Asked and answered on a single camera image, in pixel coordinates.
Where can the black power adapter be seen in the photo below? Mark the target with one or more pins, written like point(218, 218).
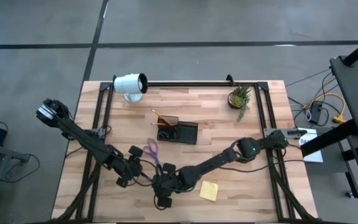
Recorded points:
point(315, 112)

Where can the black mesh desk organizer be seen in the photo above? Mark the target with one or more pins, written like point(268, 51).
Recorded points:
point(185, 133)

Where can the yellow sticky notes pad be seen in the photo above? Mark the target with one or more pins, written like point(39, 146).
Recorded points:
point(208, 190)

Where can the grey desk top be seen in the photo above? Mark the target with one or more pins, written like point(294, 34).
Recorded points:
point(356, 93)

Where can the black desk beam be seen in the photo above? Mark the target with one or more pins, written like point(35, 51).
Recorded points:
point(328, 140)

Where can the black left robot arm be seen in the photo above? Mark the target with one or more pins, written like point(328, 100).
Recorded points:
point(82, 138)

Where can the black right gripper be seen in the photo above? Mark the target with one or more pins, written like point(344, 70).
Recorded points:
point(168, 185)

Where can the black binder clip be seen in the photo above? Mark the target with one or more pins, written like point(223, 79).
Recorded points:
point(172, 136)
point(165, 135)

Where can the wooden table top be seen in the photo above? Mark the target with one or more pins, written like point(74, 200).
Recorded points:
point(197, 84)

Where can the white spotlight desk lamp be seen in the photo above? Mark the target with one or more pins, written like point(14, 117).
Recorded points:
point(127, 84)

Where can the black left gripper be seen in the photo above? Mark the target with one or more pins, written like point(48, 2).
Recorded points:
point(129, 169)

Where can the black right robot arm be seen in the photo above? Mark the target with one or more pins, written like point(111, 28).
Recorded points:
point(213, 163)

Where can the grey caster wheel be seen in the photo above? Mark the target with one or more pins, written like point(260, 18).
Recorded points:
point(350, 194)

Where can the grey metal mounting plate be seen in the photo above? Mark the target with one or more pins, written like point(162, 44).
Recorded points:
point(273, 132)

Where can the grey keyboard desk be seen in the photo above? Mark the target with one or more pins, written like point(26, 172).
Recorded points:
point(354, 161)

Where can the white printed paper sheet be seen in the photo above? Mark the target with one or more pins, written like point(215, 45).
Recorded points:
point(314, 152)

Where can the potted succulent in black pot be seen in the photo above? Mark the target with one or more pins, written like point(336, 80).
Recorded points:
point(238, 99)

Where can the orange wooden pencil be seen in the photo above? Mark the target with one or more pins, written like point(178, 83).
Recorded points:
point(162, 124)
point(162, 117)

